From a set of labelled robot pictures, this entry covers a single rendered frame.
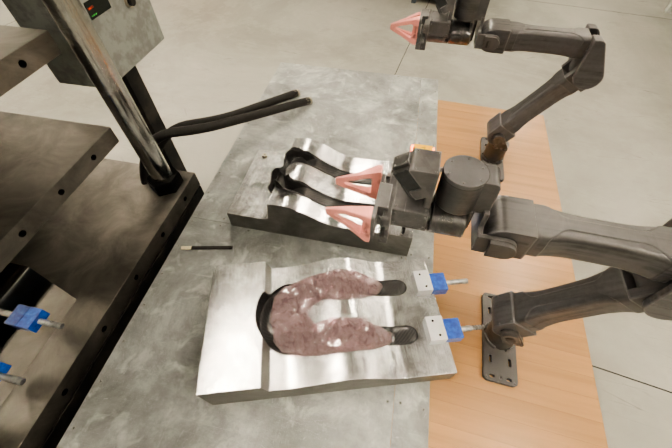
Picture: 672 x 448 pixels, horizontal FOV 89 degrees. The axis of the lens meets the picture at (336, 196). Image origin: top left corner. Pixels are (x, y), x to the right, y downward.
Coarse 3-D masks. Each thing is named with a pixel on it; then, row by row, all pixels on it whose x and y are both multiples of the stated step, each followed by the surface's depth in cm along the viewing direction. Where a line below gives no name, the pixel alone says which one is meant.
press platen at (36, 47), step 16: (0, 32) 69; (16, 32) 69; (32, 32) 69; (48, 32) 70; (0, 48) 65; (16, 48) 65; (32, 48) 67; (48, 48) 70; (0, 64) 62; (16, 64) 65; (32, 64) 68; (0, 80) 63; (16, 80) 65; (0, 96) 63
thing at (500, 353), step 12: (492, 336) 75; (492, 348) 76; (504, 348) 75; (492, 360) 75; (504, 360) 75; (516, 360) 75; (492, 372) 73; (504, 372) 73; (516, 372) 73; (504, 384) 72; (516, 384) 72
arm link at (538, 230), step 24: (504, 216) 47; (528, 216) 47; (552, 216) 47; (576, 216) 47; (528, 240) 46; (552, 240) 46; (576, 240) 45; (600, 240) 45; (624, 240) 45; (648, 240) 44; (600, 264) 48; (624, 264) 46; (648, 264) 45; (648, 312) 49
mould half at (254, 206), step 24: (312, 144) 101; (264, 168) 104; (288, 168) 94; (312, 168) 95; (360, 168) 101; (384, 168) 101; (240, 192) 98; (264, 192) 98; (288, 192) 88; (336, 192) 95; (240, 216) 94; (264, 216) 93; (288, 216) 89; (312, 216) 87; (336, 240) 93; (360, 240) 90; (408, 240) 86
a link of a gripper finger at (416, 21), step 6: (426, 12) 88; (414, 18) 87; (420, 18) 86; (426, 18) 87; (396, 24) 90; (402, 24) 89; (408, 24) 88; (414, 24) 87; (420, 24) 87; (396, 30) 91; (414, 30) 89; (402, 36) 91; (408, 36) 91; (414, 36) 90; (414, 42) 90
